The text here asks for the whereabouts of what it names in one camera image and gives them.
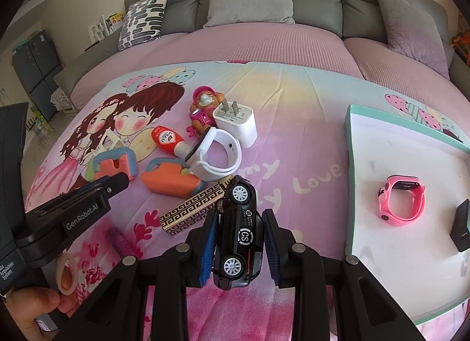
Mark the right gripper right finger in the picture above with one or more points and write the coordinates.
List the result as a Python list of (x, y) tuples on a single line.
[(278, 243)]

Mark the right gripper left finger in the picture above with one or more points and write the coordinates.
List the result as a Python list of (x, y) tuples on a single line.
[(202, 242)]

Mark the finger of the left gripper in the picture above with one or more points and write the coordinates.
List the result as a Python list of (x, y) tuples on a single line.
[(101, 182)]

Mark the gold black patterned harmonica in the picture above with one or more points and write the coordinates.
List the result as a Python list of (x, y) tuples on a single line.
[(194, 209)]

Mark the black toy car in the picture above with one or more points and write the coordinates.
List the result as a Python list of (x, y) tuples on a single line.
[(239, 236)]

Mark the magenta small flashlight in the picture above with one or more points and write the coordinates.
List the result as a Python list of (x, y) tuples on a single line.
[(118, 243)]

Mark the white smart watch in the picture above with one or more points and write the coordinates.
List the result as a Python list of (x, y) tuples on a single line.
[(215, 155)]

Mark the red white stain remover bottle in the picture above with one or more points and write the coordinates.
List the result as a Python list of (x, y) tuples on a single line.
[(170, 142)]

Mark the white power adapter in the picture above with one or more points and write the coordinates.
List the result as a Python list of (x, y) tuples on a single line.
[(238, 120)]

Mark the pink puppy figurine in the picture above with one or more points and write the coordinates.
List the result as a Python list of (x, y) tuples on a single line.
[(201, 112)]

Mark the person's left hand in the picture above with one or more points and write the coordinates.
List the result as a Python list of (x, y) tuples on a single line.
[(26, 304)]

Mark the cartoon print bed sheet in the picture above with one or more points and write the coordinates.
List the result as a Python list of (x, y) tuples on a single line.
[(298, 165)]

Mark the pink smart watch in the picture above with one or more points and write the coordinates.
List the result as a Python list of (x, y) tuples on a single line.
[(401, 200)]

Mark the dark grey cabinet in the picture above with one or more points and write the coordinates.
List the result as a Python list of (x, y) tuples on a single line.
[(36, 63)]

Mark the teal white shallow box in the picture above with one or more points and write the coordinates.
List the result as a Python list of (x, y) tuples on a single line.
[(418, 264)]

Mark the magazines beside sofa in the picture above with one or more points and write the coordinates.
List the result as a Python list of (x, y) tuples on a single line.
[(105, 26)]

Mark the black power adapter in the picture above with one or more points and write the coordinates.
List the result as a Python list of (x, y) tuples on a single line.
[(460, 228)]

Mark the black white patterned cushion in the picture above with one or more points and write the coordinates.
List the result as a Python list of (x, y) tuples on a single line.
[(142, 23)]

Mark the pink sofa cover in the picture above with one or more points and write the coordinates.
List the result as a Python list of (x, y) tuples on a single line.
[(297, 44)]

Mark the grey purple cushion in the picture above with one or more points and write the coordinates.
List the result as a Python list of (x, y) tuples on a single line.
[(413, 33)]

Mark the grey sofa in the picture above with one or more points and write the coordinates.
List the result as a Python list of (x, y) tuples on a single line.
[(323, 7)]

